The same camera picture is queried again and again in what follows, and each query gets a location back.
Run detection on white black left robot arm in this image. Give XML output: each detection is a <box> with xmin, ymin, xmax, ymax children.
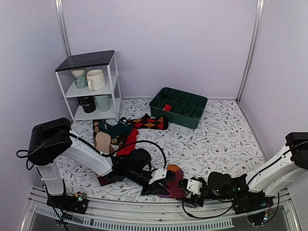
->
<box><xmin>26</xmin><ymin>117</ymin><xmax>176</xmax><ymax>209</ymax></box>

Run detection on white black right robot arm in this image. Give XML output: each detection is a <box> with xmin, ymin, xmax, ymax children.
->
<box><xmin>179</xmin><ymin>132</ymin><xmax>308</xmax><ymax>210</ymax></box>

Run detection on dark maroon striped sock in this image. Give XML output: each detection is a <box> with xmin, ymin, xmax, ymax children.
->
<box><xmin>97</xmin><ymin>175</ymin><xmax>115</xmax><ymax>187</ymax></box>

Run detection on beige brown argyle sock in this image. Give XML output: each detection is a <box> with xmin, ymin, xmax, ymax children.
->
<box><xmin>92</xmin><ymin>120</ymin><xmax>128</xmax><ymax>154</ymax></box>

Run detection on dark teal sock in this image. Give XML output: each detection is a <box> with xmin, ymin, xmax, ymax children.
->
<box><xmin>98</xmin><ymin>117</ymin><xmax>134</xmax><ymax>139</ymax></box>

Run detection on black red argyle sock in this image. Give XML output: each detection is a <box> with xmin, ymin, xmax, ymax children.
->
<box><xmin>128</xmin><ymin>114</ymin><xmax>169</xmax><ymax>130</ymax></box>

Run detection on red rolled sock in bin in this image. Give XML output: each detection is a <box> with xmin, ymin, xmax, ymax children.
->
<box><xmin>163</xmin><ymin>104</ymin><xmax>172</xmax><ymax>112</ymax></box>

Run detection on green divided organizer bin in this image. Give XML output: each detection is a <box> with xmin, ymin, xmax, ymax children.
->
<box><xmin>149</xmin><ymin>87</ymin><xmax>208</xmax><ymax>129</ymax></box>

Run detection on mint green mug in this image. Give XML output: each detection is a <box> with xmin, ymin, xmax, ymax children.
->
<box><xmin>95</xmin><ymin>95</ymin><xmax>110</xmax><ymax>112</ymax></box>

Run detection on black mug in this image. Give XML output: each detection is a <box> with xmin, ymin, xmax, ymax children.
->
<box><xmin>77</xmin><ymin>96</ymin><xmax>96</xmax><ymax>113</ymax></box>

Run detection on cream white mug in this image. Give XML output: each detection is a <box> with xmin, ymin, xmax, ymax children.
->
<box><xmin>86</xmin><ymin>69</ymin><xmax>106</xmax><ymax>91</ymax></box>

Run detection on white shelf with black top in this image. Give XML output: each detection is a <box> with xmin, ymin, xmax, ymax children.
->
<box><xmin>55</xmin><ymin>50</ymin><xmax>122</xmax><ymax>122</ymax></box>

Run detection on teal patterned mug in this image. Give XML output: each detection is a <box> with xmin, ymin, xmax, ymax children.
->
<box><xmin>71</xmin><ymin>69</ymin><xmax>88</xmax><ymax>89</ymax></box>

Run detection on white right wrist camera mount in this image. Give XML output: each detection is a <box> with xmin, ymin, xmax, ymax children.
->
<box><xmin>186</xmin><ymin>178</ymin><xmax>204</xmax><ymax>195</ymax></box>

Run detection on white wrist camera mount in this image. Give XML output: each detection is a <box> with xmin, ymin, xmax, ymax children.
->
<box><xmin>186</xmin><ymin>178</ymin><xmax>204</xmax><ymax>195</ymax></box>
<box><xmin>148</xmin><ymin>168</ymin><xmax>167</xmax><ymax>185</ymax></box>

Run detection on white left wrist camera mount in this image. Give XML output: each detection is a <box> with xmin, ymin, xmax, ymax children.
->
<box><xmin>148</xmin><ymin>168</ymin><xmax>167</xmax><ymax>185</ymax></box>

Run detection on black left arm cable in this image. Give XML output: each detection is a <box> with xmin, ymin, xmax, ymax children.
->
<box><xmin>113</xmin><ymin>140</ymin><xmax>167</xmax><ymax>170</ymax></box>

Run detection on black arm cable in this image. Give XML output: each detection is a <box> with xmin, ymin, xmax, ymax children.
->
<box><xmin>113</xmin><ymin>140</ymin><xmax>167</xmax><ymax>170</ymax></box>
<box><xmin>181</xmin><ymin>197</ymin><xmax>234</xmax><ymax>219</ymax></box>

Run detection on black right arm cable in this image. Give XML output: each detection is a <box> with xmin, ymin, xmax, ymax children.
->
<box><xmin>181</xmin><ymin>197</ymin><xmax>234</xmax><ymax>219</ymax></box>

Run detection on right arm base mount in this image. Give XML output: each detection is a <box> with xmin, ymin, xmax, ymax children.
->
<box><xmin>232</xmin><ymin>192</ymin><xmax>280</xmax><ymax>227</ymax></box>

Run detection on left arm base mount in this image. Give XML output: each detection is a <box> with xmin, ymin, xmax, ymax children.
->
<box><xmin>47</xmin><ymin>194</ymin><xmax>89</xmax><ymax>215</ymax></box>

